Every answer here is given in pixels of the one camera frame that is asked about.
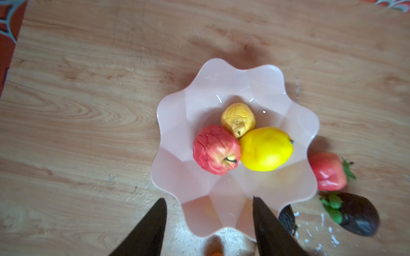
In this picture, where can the dark purple mangosteen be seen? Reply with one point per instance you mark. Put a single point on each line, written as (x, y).
(352, 212)

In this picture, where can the red strawberry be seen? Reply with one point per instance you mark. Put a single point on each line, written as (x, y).
(332, 172)

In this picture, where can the dark avocado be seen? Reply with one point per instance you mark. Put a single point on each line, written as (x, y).
(287, 219)

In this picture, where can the pink scalloped fruit bowl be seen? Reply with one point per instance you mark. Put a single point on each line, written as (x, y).
(212, 202)

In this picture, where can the small yellow fruit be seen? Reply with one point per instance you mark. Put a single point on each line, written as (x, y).
(238, 119)

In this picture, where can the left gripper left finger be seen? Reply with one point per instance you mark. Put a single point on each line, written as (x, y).
(146, 239)

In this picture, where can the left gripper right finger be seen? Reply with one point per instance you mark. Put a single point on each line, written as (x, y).
(271, 236)

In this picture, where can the red apple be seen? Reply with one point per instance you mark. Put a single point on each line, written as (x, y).
(216, 150)

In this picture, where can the large yellow lemon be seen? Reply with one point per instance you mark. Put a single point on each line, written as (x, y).
(265, 149)

